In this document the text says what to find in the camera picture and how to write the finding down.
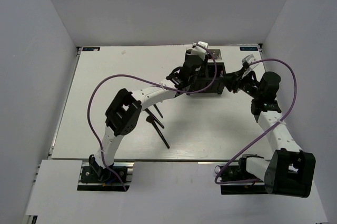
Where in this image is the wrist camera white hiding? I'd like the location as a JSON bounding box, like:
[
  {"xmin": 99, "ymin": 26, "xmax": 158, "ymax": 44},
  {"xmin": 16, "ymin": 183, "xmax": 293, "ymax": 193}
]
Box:
[
  {"xmin": 190, "ymin": 41, "xmax": 209, "ymax": 59},
  {"xmin": 242, "ymin": 54, "xmax": 257, "ymax": 73}
]

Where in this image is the blue label sticker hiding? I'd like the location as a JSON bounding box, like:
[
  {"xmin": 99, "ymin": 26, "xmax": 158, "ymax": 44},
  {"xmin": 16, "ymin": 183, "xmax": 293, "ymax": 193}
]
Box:
[
  {"xmin": 82, "ymin": 47, "xmax": 100, "ymax": 52},
  {"xmin": 240, "ymin": 46, "xmax": 259, "ymax": 51}
]

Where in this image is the blue label sticker left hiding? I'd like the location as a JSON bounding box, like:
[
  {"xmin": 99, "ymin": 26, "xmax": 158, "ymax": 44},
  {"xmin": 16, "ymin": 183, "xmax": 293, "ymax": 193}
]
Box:
[{"xmin": 82, "ymin": 47, "xmax": 100, "ymax": 52}]

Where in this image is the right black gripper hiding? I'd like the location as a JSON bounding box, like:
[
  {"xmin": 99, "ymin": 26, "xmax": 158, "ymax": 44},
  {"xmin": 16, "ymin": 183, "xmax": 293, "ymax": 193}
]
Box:
[{"xmin": 219, "ymin": 67, "xmax": 262, "ymax": 99}]

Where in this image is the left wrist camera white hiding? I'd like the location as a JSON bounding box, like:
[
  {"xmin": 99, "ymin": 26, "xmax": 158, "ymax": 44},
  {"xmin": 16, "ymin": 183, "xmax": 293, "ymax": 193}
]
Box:
[{"xmin": 190, "ymin": 41, "xmax": 209, "ymax": 59}]

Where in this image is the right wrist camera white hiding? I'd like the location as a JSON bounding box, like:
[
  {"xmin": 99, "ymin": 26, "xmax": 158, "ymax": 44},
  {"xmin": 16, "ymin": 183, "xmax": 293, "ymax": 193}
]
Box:
[{"xmin": 242, "ymin": 54, "xmax": 257, "ymax": 73}]

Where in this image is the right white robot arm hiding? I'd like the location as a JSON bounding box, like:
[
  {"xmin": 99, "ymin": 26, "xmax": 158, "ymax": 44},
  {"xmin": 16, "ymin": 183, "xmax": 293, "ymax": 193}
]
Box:
[{"xmin": 215, "ymin": 71, "xmax": 316, "ymax": 198}]

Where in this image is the blue label sticker right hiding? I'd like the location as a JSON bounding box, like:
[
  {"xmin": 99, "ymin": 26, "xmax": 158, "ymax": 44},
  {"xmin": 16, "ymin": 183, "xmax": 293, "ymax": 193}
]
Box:
[{"xmin": 240, "ymin": 46, "xmax": 259, "ymax": 51}]

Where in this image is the purple cable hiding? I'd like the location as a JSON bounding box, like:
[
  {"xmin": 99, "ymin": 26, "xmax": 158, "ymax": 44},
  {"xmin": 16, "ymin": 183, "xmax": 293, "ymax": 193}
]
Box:
[
  {"xmin": 214, "ymin": 59, "xmax": 298, "ymax": 184},
  {"xmin": 87, "ymin": 43, "xmax": 219, "ymax": 192}
]

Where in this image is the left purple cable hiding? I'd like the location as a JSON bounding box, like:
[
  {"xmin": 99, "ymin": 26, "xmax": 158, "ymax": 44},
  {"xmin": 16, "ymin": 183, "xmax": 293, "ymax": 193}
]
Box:
[{"xmin": 87, "ymin": 43, "xmax": 219, "ymax": 192}]

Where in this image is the white makeup organizer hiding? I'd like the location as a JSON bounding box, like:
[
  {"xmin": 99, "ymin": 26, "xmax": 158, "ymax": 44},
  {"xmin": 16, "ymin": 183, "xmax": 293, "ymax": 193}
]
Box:
[{"xmin": 183, "ymin": 48, "xmax": 223, "ymax": 64}]

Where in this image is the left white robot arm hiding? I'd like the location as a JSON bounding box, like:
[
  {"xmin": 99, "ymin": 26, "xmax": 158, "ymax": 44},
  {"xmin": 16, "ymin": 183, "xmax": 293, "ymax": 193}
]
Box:
[{"xmin": 89, "ymin": 47, "xmax": 208, "ymax": 182}]

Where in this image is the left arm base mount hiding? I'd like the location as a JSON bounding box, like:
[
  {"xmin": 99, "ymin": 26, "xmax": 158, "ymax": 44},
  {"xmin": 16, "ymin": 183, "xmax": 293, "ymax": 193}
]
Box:
[{"xmin": 77, "ymin": 162, "xmax": 134, "ymax": 192}]

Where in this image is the black makeup organizer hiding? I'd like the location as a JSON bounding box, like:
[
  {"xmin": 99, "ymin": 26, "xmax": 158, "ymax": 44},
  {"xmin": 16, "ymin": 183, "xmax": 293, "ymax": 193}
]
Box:
[{"xmin": 188, "ymin": 62, "xmax": 225, "ymax": 95}]

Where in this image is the thin black makeup brush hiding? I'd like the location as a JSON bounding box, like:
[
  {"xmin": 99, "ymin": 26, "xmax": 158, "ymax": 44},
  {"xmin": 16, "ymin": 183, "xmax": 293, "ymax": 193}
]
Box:
[{"xmin": 153, "ymin": 104, "xmax": 164, "ymax": 118}]

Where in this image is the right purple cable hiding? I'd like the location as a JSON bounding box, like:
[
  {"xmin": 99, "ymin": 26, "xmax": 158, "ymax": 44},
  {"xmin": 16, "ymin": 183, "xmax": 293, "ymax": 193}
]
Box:
[{"xmin": 214, "ymin": 59, "xmax": 298, "ymax": 184}]

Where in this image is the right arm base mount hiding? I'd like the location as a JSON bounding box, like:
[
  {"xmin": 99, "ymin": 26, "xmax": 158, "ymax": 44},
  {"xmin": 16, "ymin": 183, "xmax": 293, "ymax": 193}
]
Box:
[{"xmin": 219, "ymin": 164, "xmax": 267, "ymax": 195}]

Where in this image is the black powder brush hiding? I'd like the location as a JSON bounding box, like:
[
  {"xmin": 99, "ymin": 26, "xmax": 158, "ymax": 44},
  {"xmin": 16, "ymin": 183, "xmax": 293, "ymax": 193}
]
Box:
[{"xmin": 146, "ymin": 115, "xmax": 170, "ymax": 149}]

